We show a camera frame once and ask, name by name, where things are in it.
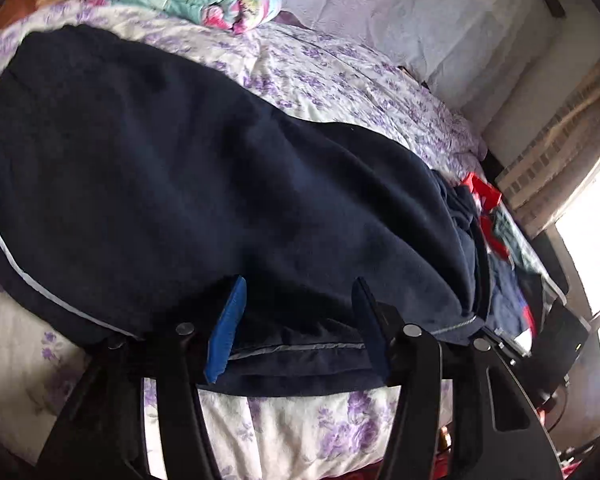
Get dark navy pants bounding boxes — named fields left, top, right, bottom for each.
left=0, top=26, right=490, bottom=396

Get red blue white garment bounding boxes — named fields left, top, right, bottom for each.
left=462, top=172, right=538, bottom=338

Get dark green garment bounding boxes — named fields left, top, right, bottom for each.
left=491, top=204, right=548, bottom=278

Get beige checked curtain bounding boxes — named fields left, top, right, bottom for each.
left=496, top=59, right=600, bottom=238

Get purple floral bed sheet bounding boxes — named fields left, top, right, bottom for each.
left=0, top=0, right=486, bottom=479

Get white lace mosquito net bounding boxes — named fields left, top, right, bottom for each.
left=283, top=0, right=557, bottom=130

